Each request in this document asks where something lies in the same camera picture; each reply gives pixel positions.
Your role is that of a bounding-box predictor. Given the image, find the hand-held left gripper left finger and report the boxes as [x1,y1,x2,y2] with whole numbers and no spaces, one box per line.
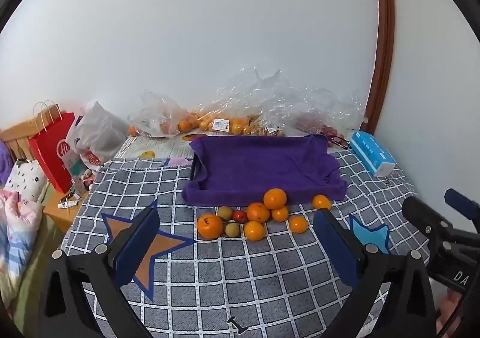
[39,199,162,338]

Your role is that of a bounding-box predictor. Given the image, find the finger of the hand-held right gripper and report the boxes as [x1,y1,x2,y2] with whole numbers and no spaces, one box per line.
[402,196,455,239]
[444,188,480,219]

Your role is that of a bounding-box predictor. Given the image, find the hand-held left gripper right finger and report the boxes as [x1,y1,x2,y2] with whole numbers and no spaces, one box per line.
[313,208,438,338]

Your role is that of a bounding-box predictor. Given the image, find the large orange with dark mark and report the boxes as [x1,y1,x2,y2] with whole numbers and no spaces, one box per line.
[197,214,224,239]

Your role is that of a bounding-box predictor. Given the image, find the purple towel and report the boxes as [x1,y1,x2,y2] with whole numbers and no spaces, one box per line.
[182,134,347,207]

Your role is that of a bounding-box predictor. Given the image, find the person's right hand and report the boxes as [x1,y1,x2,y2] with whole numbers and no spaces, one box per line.
[436,291,466,337]

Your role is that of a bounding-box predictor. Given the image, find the wooden nightstand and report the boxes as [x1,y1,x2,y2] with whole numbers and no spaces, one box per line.
[43,169,99,234]

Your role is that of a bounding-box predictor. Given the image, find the blue tissue pack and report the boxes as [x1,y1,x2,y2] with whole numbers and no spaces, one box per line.
[349,131,396,177]

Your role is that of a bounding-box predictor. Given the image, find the teal white carton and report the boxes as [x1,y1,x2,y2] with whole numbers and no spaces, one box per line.
[65,156,86,178]

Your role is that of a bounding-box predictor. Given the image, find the printed white mat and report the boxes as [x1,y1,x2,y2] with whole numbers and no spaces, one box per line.
[112,133,211,167]

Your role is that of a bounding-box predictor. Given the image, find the grey checked blanket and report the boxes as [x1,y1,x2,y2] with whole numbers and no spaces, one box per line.
[60,149,426,338]

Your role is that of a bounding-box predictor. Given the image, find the eyeglasses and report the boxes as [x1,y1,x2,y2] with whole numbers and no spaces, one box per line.
[327,136,352,149]

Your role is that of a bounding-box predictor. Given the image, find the green bed sheet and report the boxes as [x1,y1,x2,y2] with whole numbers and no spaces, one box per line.
[0,203,69,324]

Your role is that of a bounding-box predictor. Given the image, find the white plastic bag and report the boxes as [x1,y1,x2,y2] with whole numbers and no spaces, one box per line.
[65,101,128,174]

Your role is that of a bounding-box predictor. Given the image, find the pink blue striped quilt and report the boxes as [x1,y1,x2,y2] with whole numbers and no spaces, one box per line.
[0,190,43,297]

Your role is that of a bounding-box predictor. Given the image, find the red paper bag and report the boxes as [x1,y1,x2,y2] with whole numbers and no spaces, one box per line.
[29,100,77,194]

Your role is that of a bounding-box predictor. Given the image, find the white flower print pillow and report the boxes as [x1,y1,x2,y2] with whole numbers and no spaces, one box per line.
[4,160,48,204]

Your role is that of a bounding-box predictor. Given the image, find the clear plastic bag of oranges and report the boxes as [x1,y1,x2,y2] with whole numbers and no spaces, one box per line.
[127,91,192,138]

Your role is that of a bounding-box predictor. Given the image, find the clear bag of red fruit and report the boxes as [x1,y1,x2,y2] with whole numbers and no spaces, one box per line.
[290,87,366,138]

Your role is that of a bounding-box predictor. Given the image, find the clear bag of yellow fruit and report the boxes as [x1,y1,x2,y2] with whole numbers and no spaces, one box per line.
[247,113,286,137]

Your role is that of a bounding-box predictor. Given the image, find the purple fluffy cloth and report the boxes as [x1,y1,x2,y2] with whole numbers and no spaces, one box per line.
[0,141,16,185]

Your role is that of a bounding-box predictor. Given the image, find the labelled clear bag of oranges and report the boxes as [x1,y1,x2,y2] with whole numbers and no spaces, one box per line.
[187,66,286,135]

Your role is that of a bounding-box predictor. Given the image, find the wooden headboard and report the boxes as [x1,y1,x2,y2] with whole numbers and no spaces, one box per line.
[0,117,51,162]

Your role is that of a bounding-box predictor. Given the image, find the brown wooden door frame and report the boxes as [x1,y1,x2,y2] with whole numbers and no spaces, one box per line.
[365,0,396,132]

